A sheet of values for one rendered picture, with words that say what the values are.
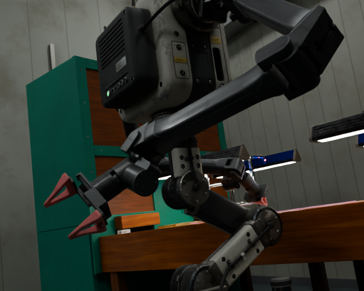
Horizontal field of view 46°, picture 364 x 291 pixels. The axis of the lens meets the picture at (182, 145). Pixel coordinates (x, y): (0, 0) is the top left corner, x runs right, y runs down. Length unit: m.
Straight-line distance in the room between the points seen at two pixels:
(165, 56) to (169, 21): 0.11
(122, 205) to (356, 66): 2.53
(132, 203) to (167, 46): 1.52
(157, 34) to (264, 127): 3.72
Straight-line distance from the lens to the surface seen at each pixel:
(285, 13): 0.90
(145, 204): 2.66
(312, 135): 1.93
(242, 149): 2.12
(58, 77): 2.69
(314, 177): 4.43
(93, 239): 2.37
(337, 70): 4.29
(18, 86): 4.61
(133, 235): 2.18
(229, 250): 1.32
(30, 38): 4.85
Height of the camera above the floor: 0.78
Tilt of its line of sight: 10 degrees up
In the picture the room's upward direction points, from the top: 8 degrees counter-clockwise
